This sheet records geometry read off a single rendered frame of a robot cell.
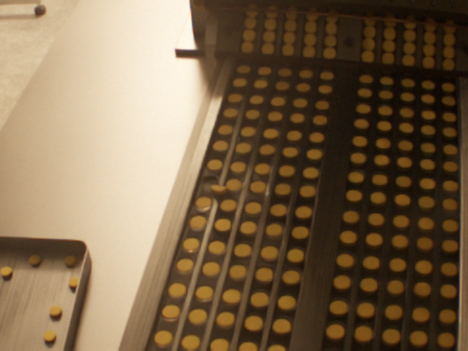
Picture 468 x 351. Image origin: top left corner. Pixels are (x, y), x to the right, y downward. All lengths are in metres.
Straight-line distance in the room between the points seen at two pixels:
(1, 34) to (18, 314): 1.97
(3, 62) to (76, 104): 1.59
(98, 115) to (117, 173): 0.10
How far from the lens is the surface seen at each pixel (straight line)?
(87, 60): 0.96
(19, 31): 2.61
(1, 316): 0.71
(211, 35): 0.68
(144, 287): 0.51
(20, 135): 0.88
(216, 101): 0.62
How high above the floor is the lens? 1.34
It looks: 44 degrees down
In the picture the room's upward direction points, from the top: 5 degrees counter-clockwise
